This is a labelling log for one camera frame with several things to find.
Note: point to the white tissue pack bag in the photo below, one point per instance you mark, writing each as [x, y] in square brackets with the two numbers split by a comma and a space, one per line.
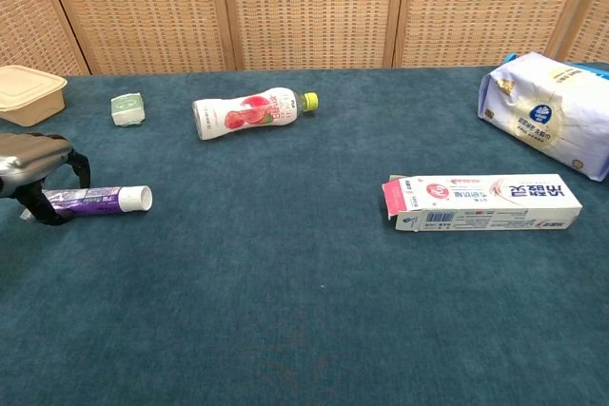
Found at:
[542, 111]

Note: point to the purple toothpaste tube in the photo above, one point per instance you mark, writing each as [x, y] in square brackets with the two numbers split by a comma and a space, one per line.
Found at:
[104, 199]

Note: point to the white pink toothpaste box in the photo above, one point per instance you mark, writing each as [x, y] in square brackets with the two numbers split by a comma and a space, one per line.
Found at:
[480, 197]

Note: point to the beige lidded food container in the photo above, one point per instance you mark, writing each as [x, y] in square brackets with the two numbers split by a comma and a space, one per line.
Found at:
[26, 92]

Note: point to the teal table cloth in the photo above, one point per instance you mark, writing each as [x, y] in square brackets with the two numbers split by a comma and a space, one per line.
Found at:
[285, 306]

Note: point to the peach drink bottle green cap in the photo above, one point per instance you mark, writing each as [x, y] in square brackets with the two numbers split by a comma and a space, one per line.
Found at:
[247, 113]

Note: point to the small green tissue packet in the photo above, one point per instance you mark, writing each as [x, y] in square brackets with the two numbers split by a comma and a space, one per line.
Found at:
[127, 109]

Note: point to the bamboo folding screen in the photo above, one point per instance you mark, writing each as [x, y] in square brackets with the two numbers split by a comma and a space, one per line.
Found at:
[304, 6]

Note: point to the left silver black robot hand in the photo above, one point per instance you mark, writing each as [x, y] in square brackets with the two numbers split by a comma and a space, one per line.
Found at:
[28, 159]

